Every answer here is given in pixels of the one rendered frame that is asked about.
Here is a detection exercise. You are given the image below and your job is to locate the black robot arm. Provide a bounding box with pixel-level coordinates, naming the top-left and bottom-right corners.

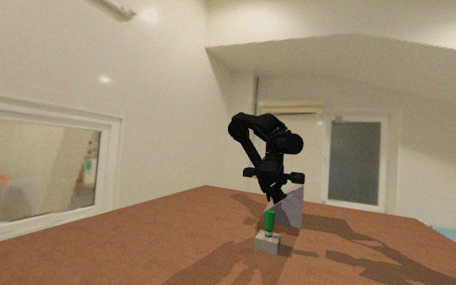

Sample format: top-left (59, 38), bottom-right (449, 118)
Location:
top-left (228, 112), bottom-right (304, 199)

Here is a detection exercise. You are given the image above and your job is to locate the beige block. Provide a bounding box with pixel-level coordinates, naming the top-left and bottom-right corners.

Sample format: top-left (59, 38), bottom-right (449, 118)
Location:
top-left (254, 229), bottom-right (281, 255)

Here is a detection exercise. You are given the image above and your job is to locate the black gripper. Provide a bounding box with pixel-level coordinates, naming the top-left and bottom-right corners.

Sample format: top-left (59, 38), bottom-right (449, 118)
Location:
top-left (243, 152), bottom-right (305, 203)

